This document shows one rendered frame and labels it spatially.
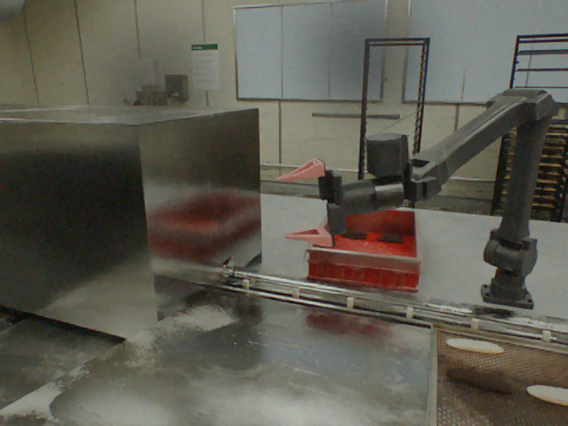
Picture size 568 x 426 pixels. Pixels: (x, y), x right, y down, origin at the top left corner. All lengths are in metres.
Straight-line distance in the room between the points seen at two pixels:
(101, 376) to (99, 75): 6.77
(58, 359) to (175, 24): 5.75
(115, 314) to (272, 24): 5.08
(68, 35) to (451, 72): 5.66
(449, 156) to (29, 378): 0.91
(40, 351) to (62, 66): 6.99
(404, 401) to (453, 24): 4.90
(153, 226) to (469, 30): 4.79
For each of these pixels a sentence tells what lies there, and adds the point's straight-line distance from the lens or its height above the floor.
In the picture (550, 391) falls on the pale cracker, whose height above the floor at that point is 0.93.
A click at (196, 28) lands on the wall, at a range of 6.26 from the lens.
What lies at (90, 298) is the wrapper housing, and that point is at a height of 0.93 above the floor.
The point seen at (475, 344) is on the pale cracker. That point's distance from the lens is 0.87.
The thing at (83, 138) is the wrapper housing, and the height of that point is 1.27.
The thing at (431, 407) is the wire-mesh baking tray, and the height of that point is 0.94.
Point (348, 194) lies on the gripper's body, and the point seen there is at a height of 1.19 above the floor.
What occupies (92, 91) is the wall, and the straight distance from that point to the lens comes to 7.44.
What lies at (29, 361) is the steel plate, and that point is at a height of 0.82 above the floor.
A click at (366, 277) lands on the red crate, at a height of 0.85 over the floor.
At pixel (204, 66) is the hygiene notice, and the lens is 6.16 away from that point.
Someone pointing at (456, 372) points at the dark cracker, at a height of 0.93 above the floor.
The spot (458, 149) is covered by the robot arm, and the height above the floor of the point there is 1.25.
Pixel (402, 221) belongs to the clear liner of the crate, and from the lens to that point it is 1.59.
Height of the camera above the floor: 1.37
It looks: 17 degrees down
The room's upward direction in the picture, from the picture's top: straight up
